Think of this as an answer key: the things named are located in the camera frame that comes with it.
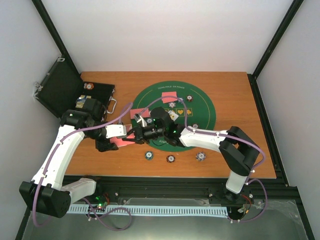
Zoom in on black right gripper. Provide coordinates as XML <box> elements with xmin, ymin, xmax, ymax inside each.
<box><xmin>123</xmin><ymin>124</ymin><xmax>166</xmax><ymax>145</ymax></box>

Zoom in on red playing card deck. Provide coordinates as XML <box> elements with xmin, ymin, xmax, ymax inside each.
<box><xmin>110</xmin><ymin>137</ymin><xmax>135</xmax><ymax>148</ymax></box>

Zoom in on red card seat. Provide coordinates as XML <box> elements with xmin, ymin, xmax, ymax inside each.
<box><xmin>161</xmin><ymin>91</ymin><xmax>177</xmax><ymax>104</ymax></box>
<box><xmin>129</xmin><ymin>108</ymin><xmax>150</xmax><ymax>120</ymax></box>

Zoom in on white blue 10 chip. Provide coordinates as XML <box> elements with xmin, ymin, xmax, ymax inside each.
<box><xmin>168</xmin><ymin>102</ymin><xmax>176</xmax><ymax>109</ymax></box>

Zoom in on blue 50 chip stack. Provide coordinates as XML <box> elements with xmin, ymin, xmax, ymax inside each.
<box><xmin>144</xmin><ymin>151</ymin><xmax>154</xmax><ymax>161</ymax></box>

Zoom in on brown 100 chip stack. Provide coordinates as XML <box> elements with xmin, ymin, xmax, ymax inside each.
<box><xmin>166</xmin><ymin>155</ymin><xmax>176</xmax><ymax>163</ymax></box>

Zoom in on purple white chip stack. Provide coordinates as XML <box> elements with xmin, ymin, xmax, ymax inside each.
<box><xmin>195</xmin><ymin>152</ymin><xmax>206</xmax><ymax>162</ymax></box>

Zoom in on face up community card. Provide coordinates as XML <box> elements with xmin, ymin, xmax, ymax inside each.
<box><xmin>168</xmin><ymin>110</ymin><xmax>179</xmax><ymax>121</ymax></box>

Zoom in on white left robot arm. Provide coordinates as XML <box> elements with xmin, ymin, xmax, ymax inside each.
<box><xmin>19</xmin><ymin>109</ymin><xmax>127</xmax><ymax>218</ymax></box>

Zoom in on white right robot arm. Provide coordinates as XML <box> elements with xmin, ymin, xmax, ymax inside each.
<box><xmin>127</xmin><ymin>107</ymin><xmax>260</xmax><ymax>197</ymax></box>

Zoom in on yellow playing card box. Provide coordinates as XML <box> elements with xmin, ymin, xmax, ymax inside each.
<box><xmin>125</xmin><ymin>124</ymin><xmax>133</xmax><ymax>132</ymax></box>

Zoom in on round green poker mat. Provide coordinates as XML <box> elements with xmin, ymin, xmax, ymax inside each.
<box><xmin>130</xmin><ymin>80</ymin><xmax>217</xmax><ymax>153</ymax></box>

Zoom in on blue chips in case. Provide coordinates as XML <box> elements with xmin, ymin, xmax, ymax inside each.
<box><xmin>75</xmin><ymin>95</ymin><xmax>91</xmax><ymax>109</ymax></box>

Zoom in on brown chips in case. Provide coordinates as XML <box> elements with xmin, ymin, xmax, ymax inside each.
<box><xmin>83</xmin><ymin>82</ymin><xmax>94</xmax><ymax>90</ymax></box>

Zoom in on black poker chip case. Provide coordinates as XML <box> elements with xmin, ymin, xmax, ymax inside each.
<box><xmin>33</xmin><ymin>56</ymin><xmax>115</xmax><ymax>122</ymax></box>

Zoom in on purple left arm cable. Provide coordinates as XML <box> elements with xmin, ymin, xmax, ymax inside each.
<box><xmin>32</xmin><ymin>101</ymin><xmax>135</xmax><ymax>230</ymax></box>

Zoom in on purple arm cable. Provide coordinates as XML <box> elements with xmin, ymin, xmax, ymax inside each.
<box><xmin>32</xmin><ymin>101</ymin><xmax>135</xmax><ymax>230</ymax></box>
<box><xmin>142</xmin><ymin>96</ymin><xmax>268</xmax><ymax>224</ymax></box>

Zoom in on black aluminium frame rail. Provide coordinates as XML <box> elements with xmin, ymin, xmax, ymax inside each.
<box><xmin>67</xmin><ymin>175</ymin><xmax>300</xmax><ymax>208</ymax></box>

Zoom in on silver case handle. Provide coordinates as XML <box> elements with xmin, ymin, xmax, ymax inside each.
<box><xmin>106</xmin><ymin>97</ymin><xmax>117</xmax><ymax>114</ymax></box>

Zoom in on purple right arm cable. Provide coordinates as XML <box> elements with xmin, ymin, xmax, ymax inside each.
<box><xmin>142</xmin><ymin>96</ymin><xmax>268</xmax><ymax>224</ymax></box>

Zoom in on light blue cable duct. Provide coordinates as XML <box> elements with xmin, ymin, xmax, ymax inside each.
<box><xmin>68</xmin><ymin>203</ymin><xmax>229</xmax><ymax>218</ymax></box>

